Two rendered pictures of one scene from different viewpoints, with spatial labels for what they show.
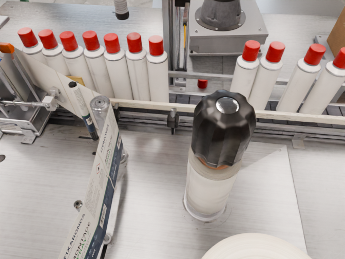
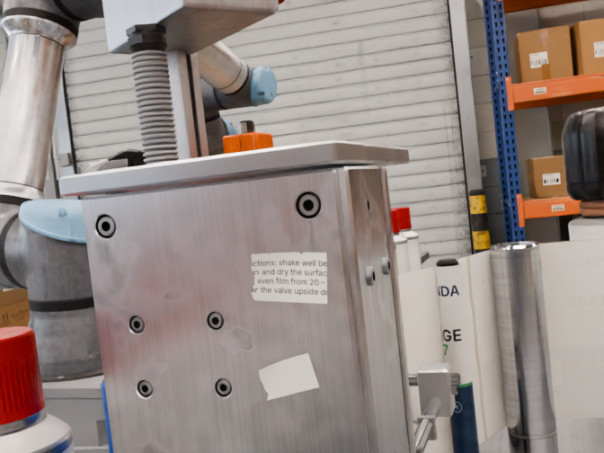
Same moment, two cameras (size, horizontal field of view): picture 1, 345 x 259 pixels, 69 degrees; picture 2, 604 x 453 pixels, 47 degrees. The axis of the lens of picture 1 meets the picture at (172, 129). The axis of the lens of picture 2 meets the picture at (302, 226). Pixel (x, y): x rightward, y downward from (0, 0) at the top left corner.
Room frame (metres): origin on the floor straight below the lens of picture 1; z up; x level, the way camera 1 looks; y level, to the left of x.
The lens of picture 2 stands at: (0.38, 0.70, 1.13)
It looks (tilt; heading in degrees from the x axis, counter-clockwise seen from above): 3 degrees down; 282
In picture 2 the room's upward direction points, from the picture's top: 6 degrees counter-clockwise
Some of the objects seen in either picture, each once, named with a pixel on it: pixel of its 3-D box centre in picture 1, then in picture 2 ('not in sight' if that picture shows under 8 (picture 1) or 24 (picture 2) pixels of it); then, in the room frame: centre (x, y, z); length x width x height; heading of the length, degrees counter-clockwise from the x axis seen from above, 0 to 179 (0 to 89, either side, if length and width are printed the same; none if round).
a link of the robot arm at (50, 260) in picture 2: not in sight; (64, 246); (0.90, -0.18, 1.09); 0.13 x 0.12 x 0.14; 162
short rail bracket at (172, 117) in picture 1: (173, 124); not in sight; (0.41, 0.00, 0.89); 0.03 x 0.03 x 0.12; 83
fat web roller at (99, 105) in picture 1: (110, 132); (525, 360); (0.33, 0.13, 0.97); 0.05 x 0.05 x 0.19
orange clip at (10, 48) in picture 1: (6, 47); not in sight; (0.48, 0.36, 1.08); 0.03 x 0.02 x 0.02; 83
